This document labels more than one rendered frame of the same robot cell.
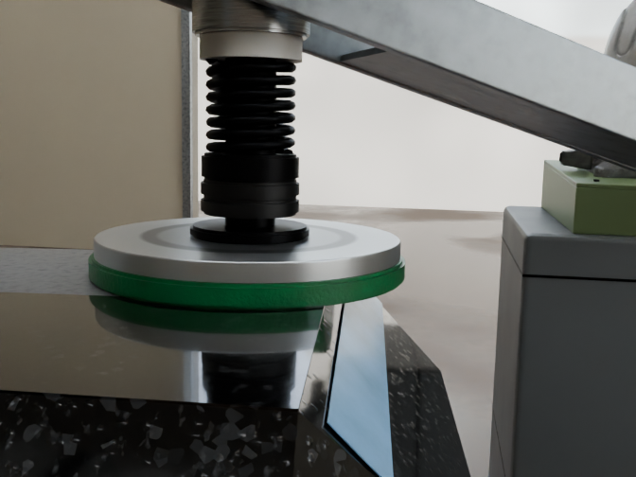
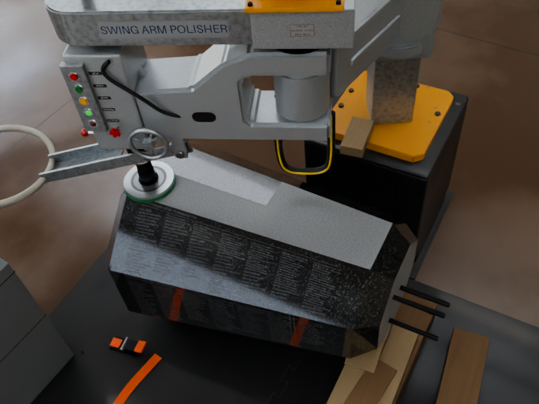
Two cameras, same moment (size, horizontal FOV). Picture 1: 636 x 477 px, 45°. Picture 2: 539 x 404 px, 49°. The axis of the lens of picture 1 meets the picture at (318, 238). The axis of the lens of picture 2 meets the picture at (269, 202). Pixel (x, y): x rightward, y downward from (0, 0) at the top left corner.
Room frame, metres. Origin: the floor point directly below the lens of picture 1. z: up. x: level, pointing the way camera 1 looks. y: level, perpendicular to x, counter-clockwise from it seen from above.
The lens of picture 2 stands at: (1.82, 1.32, 2.62)
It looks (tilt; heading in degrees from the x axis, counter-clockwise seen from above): 49 degrees down; 209
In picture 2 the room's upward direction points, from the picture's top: 7 degrees counter-clockwise
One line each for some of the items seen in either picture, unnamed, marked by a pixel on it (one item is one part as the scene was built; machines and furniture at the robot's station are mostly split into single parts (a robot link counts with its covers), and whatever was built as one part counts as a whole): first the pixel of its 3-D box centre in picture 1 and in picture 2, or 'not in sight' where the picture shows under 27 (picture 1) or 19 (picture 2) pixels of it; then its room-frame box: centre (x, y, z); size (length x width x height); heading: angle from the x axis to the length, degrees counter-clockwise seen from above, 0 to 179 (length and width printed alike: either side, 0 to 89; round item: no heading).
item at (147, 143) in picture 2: not in sight; (150, 137); (0.61, 0.20, 1.22); 0.15 x 0.10 x 0.15; 108
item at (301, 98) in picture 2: not in sight; (301, 83); (0.33, 0.67, 1.36); 0.19 x 0.19 x 0.20
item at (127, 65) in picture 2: not in sight; (139, 89); (0.51, 0.12, 1.34); 0.36 x 0.22 x 0.45; 108
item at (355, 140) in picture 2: not in sight; (357, 136); (-0.05, 0.77, 0.81); 0.20 x 0.10 x 0.05; 3
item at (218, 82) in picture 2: not in sight; (225, 95); (0.43, 0.43, 1.32); 0.74 x 0.23 x 0.49; 108
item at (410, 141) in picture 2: not in sight; (388, 112); (-0.30, 0.84, 0.76); 0.49 x 0.49 x 0.05; 85
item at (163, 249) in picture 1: (250, 243); (148, 179); (0.54, 0.05, 0.86); 0.21 x 0.21 x 0.01
